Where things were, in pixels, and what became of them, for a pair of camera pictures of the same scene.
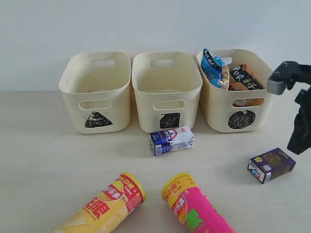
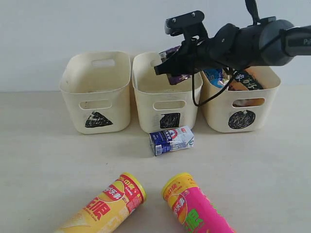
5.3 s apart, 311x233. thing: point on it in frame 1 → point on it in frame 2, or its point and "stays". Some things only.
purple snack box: [267, 166] → [173, 79]
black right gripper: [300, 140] → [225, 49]
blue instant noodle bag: [215, 70] stays
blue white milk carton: [167, 141] stays
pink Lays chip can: [191, 206] stays
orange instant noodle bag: [241, 78] stays
